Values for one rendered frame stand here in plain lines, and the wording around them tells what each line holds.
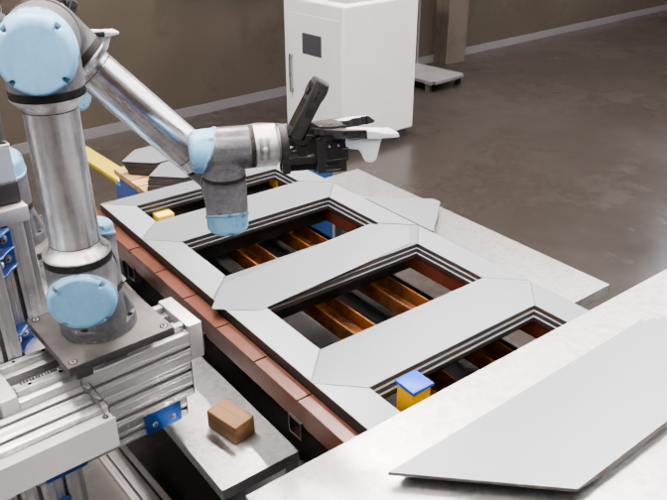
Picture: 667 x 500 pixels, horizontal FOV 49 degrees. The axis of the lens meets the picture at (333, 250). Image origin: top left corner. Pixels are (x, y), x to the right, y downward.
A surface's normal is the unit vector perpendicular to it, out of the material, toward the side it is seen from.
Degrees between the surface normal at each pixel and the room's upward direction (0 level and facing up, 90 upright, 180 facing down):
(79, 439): 90
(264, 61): 90
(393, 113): 90
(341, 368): 0
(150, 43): 90
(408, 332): 0
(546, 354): 0
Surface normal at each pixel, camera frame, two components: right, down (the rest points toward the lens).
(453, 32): 0.64, 0.36
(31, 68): 0.25, 0.33
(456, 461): 0.00, -0.88
